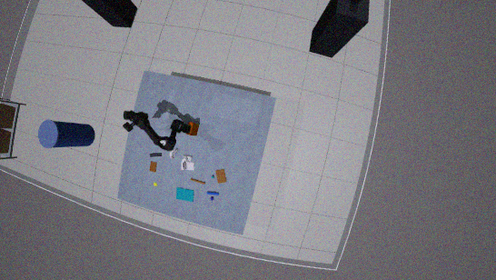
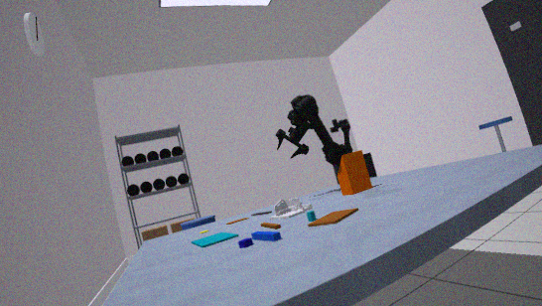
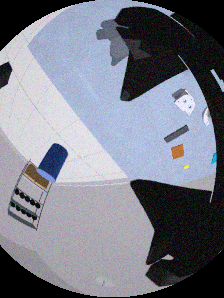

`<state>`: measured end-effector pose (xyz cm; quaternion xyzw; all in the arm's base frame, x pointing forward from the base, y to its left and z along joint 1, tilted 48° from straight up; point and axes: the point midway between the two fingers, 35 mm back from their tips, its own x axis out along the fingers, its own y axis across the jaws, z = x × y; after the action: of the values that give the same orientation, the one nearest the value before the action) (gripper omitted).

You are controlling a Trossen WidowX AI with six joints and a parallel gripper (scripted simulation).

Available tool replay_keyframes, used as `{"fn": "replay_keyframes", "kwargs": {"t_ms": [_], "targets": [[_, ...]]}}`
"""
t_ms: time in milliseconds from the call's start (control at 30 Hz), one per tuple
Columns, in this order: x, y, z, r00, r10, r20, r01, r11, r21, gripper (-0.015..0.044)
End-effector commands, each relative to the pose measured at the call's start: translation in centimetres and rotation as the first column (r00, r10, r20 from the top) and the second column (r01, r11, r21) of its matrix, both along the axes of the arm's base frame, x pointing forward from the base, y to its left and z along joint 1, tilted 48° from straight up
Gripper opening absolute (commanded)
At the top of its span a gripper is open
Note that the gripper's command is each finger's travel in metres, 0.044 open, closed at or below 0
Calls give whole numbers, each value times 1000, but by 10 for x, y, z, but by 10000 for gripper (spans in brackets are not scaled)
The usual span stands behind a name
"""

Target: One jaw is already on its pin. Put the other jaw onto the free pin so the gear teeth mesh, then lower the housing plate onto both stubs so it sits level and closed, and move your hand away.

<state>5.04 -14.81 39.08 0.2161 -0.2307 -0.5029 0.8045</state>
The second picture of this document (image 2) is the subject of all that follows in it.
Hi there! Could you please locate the small teal cylinder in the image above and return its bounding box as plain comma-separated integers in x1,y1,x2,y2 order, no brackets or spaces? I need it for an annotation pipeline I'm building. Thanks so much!
307,211,316,222

